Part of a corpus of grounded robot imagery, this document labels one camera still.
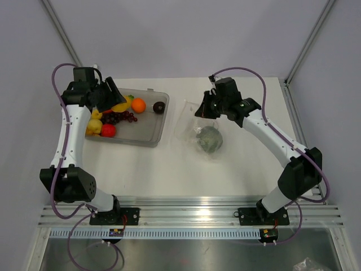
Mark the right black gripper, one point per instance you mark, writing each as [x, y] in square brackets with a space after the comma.
[203, 111]

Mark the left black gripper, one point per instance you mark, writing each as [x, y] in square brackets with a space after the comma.
[114, 97]

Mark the yellow lemon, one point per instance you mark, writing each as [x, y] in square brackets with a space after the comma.
[121, 107]
[94, 127]

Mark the clear zip top bag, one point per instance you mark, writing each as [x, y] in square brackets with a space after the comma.
[187, 128]

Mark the green netted melon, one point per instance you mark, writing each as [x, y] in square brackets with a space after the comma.
[209, 139]

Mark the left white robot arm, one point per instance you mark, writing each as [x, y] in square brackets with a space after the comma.
[65, 179]

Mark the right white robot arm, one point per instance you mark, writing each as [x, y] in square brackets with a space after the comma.
[301, 166]

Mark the clear plastic food tray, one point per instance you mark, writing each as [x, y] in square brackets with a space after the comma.
[148, 129]

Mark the purple grape bunch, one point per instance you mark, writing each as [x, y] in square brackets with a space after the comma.
[113, 118]

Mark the orange fruit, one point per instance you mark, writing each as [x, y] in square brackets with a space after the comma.
[138, 105]

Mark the crumpled plastic wrap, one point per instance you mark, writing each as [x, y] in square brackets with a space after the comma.
[309, 264]

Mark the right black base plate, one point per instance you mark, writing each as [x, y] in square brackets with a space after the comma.
[248, 216]

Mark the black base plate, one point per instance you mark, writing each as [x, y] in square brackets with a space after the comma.
[124, 216]
[248, 216]

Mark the aluminium rail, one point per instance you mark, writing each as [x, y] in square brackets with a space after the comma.
[218, 212]

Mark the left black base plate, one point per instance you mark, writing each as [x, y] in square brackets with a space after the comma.
[124, 216]

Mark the white slotted cable duct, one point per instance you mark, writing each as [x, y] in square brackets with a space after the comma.
[143, 233]

